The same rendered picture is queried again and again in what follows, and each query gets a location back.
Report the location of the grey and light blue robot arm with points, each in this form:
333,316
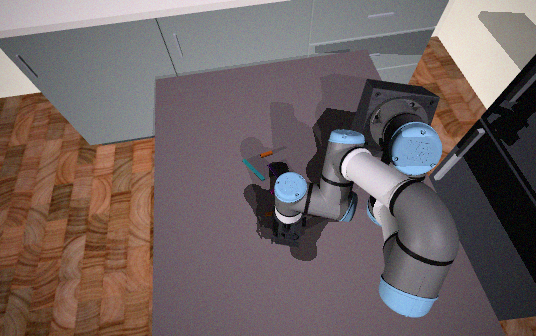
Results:
427,240

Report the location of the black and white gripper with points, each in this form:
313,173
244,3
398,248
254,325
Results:
292,239

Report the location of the turquoise rod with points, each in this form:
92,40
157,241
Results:
253,169

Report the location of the purple rod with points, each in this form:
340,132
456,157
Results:
273,171

